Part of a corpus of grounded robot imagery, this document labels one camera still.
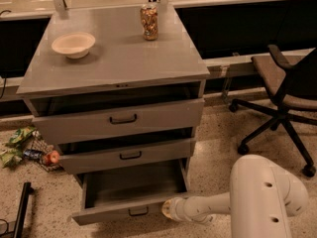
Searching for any grey drawer cabinet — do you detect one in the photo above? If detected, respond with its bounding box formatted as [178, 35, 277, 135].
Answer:
[16, 3, 211, 183]

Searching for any green snack bag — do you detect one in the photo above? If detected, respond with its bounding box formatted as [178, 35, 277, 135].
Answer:
[0, 149, 22, 168]

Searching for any black metal stand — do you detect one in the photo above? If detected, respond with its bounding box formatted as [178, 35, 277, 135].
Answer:
[0, 182, 34, 238]

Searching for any red apple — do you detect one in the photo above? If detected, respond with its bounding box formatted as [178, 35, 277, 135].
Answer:
[44, 151, 59, 166]

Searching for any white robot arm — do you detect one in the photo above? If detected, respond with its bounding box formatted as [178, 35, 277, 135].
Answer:
[161, 155, 309, 238]

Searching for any blue can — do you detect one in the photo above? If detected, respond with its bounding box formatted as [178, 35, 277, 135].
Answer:
[23, 149, 43, 160]

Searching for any grey top drawer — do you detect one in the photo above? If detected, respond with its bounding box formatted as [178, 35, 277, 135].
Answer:
[34, 81, 204, 145]

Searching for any grey drawer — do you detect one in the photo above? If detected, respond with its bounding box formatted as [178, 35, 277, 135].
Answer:
[59, 128, 196, 175]
[34, 81, 204, 145]
[72, 159, 189, 225]

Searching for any beige bowl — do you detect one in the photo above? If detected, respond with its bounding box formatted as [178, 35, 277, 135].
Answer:
[52, 32, 95, 60]

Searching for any green chip bag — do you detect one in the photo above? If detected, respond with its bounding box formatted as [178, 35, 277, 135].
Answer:
[6, 126, 36, 147]

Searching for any black office chair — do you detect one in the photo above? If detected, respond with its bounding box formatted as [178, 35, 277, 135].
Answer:
[229, 45, 317, 178]

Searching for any wire mesh basket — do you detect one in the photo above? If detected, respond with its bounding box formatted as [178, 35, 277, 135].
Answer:
[28, 130, 61, 172]

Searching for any grey middle drawer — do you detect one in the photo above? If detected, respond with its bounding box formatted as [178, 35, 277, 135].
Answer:
[59, 128, 196, 175]

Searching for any patterned drink can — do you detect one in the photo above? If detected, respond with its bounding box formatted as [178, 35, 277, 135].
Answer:
[140, 3, 159, 41]

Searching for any grey bottom drawer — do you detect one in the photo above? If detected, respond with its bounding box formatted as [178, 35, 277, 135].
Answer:
[72, 159, 189, 225]

